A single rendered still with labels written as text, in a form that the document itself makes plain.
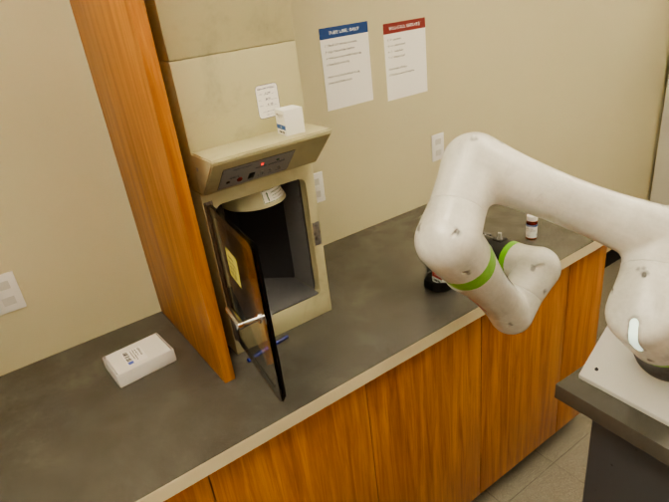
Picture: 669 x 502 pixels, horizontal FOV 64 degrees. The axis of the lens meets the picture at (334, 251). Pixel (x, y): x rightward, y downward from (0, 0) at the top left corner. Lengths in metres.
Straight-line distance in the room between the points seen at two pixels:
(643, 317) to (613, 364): 0.28
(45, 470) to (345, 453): 0.72
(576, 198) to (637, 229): 0.13
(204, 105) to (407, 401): 0.97
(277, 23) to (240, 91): 0.18
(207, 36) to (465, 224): 0.70
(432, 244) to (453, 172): 0.14
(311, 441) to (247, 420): 0.21
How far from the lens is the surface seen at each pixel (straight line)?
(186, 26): 1.29
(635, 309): 1.13
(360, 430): 1.55
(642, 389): 1.35
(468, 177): 1.03
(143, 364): 1.55
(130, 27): 1.18
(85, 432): 1.47
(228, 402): 1.39
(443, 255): 0.98
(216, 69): 1.31
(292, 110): 1.31
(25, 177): 1.67
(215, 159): 1.20
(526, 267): 1.39
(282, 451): 1.41
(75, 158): 1.68
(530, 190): 1.08
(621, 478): 1.50
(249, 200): 1.43
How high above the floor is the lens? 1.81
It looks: 26 degrees down
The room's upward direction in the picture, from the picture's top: 7 degrees counter-clockwise
